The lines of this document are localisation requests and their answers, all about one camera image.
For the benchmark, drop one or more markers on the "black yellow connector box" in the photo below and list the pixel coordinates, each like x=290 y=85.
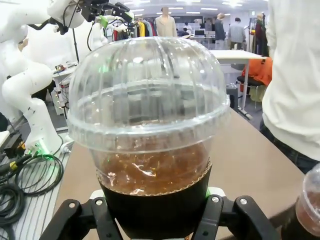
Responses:
x=13 y=147

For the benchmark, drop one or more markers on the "mannequin dark red coat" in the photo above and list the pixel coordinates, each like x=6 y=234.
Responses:
x=261 y=35

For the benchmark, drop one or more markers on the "mannequin beige sweater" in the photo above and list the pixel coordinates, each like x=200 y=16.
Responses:
x=166 y=25

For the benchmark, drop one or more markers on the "yellow hanging garment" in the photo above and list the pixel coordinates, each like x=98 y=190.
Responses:
x=141 y=28

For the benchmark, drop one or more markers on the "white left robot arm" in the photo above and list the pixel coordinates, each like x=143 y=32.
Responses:
x=20 y=75

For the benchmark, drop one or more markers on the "black chair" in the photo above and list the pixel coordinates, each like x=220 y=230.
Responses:
x=246 y=79

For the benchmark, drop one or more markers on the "dark gray box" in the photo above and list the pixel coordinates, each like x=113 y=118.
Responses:
x=231 y=96

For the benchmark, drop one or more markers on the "orange cloth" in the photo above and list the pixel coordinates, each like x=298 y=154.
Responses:
x=257 y=71

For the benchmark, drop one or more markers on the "person in white sweater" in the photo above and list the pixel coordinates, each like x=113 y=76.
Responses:
x=292 y=87

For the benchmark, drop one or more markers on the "person in dark top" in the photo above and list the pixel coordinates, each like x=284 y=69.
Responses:
x=220 y=27

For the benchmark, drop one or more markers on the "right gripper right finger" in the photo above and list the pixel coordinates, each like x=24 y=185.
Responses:
x=237 y=220

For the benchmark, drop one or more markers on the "clear cup dome lid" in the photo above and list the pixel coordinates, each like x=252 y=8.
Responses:
x=150 y=100

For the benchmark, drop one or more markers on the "white desk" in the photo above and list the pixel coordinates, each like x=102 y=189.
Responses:
x=237 y=55

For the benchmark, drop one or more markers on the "man in gray shirt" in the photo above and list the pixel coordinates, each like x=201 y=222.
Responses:
x=236 y=32

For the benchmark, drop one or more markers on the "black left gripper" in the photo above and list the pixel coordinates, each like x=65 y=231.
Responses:
x=96 y=7

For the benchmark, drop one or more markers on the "clear cup white lid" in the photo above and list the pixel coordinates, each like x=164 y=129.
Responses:
x=311 y=200

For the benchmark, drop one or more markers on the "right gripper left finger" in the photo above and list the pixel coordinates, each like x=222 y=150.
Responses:
x=75 y=220

